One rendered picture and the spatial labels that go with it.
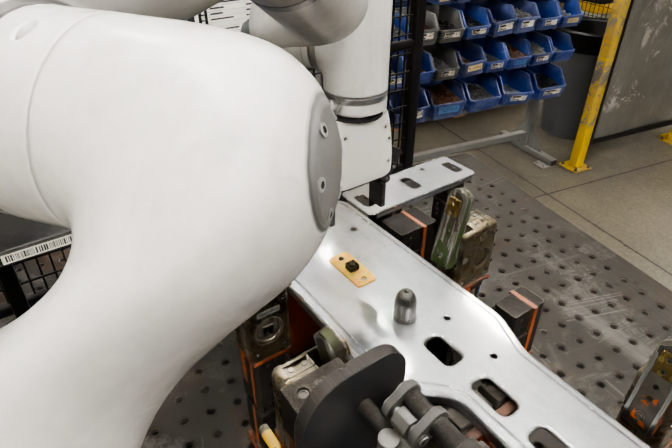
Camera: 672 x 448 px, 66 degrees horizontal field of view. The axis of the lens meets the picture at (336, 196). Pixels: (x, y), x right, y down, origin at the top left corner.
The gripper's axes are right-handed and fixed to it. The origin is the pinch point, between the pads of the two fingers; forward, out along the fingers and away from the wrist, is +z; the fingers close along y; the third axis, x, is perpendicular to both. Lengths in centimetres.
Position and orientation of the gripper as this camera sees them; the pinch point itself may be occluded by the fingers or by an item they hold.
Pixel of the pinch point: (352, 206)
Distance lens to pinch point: 76.9
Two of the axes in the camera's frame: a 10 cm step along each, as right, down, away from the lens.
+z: 0.0, 8.5, 5.2
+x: -5.8, -4.3, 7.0
